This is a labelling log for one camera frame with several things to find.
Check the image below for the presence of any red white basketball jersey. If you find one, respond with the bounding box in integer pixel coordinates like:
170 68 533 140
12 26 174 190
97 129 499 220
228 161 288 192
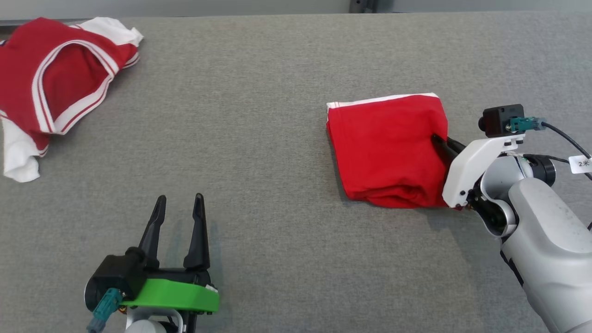
0 17 144 183

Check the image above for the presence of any right arm cable teal plug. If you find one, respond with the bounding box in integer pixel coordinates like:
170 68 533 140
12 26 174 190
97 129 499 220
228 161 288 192
508 116 592 182

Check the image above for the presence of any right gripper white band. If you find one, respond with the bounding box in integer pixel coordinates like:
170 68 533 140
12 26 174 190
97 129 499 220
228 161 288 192
431 133 526 209

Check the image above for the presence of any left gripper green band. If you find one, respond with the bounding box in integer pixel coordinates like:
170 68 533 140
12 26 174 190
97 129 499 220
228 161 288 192
120 193 221 314

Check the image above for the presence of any arm cable teal plug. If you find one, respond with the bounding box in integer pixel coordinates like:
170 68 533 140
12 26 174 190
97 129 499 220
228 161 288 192
508 116 592 182
86 287 123 333

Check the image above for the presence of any red shorts white trim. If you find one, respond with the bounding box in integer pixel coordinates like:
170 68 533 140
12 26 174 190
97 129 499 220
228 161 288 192
326 92 464 210

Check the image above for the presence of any white right cable label tag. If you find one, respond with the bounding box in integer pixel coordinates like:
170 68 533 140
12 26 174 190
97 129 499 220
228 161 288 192
568 154 592 175

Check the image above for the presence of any grey metal post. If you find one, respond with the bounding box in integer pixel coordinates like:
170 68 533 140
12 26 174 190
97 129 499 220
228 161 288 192
349 0 378 14

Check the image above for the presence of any left arm cable teal plug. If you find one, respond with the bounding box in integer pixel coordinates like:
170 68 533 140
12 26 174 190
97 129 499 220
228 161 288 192
86 287 123 333

